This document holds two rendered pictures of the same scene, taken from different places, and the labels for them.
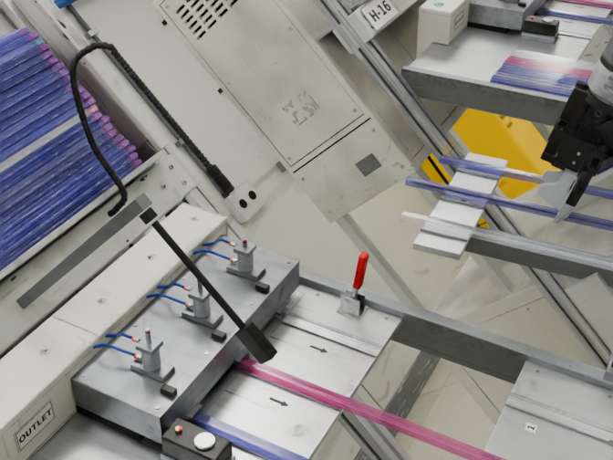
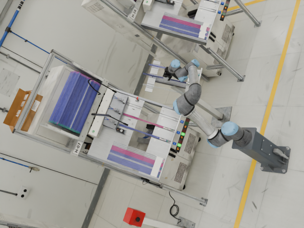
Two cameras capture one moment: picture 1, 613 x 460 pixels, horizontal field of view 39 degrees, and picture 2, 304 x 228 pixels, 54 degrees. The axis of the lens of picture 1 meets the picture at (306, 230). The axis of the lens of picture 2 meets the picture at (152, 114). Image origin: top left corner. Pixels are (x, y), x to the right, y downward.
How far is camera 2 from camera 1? 194 cm
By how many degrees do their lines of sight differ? 39
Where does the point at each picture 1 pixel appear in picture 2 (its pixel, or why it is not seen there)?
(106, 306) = (102, 111)
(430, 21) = (145, 6)
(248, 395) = (125, 119)
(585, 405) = (169, 113)
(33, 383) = (98, 127)
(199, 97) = not seen: outside the picture
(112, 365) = (106, 121)
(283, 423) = (130, 123)
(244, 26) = (104, 12)
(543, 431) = (163, 119)
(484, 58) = (158, 16)
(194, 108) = not seen: outside the picture
